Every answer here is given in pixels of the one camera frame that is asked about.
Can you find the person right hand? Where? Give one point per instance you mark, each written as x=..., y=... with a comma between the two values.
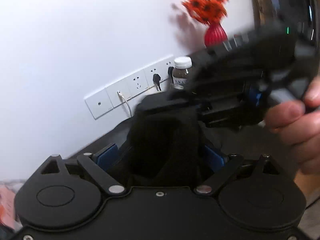
x=297, y=124

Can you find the pink power strip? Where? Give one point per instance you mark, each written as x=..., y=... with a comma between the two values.
x=8, y=214

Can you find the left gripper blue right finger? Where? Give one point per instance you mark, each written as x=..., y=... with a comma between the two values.
x=223, y=167

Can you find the black power plug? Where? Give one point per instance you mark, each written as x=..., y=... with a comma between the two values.
x=170, y=70
x=156, y=81

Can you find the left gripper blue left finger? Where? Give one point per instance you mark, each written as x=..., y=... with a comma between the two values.
x=96, y=166

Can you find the red ribbed vase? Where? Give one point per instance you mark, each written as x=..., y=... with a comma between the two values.
x=215, y=34

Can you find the black box on desk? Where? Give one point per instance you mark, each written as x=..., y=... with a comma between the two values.
x=207, y=57

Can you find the brown fish oil bottle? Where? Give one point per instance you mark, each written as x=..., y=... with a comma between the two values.
x=183, y=67

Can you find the white wall socket panel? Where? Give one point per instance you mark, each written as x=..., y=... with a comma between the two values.
x=118, y=93

